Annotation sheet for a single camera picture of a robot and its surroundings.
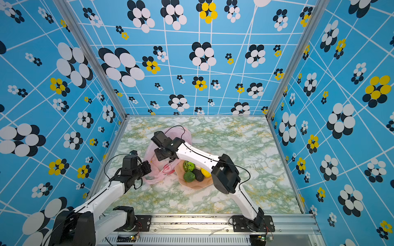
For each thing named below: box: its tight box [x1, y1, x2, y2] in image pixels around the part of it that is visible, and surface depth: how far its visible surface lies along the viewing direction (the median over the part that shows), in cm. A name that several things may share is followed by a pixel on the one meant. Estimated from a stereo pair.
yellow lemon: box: [200, 167, 212, 178], surface depth 86 cm
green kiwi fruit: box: [182, 160, 196, 173], surface depth 88 cm
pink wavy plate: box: [174, 159, 214, 191], surface depth 86 cm
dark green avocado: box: [192, 168, 205, 182], surface depth 86 cm
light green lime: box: [183, 171, 196, 183], surface depth 84 cm
